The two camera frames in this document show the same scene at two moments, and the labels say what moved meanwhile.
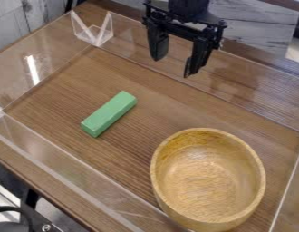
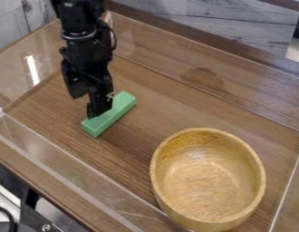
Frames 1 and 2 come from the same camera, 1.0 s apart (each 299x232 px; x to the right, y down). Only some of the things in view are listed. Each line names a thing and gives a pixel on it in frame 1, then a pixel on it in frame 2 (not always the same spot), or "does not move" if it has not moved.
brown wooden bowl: [208, 179] does not move
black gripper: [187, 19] -> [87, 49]
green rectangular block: [108, 113] does not move
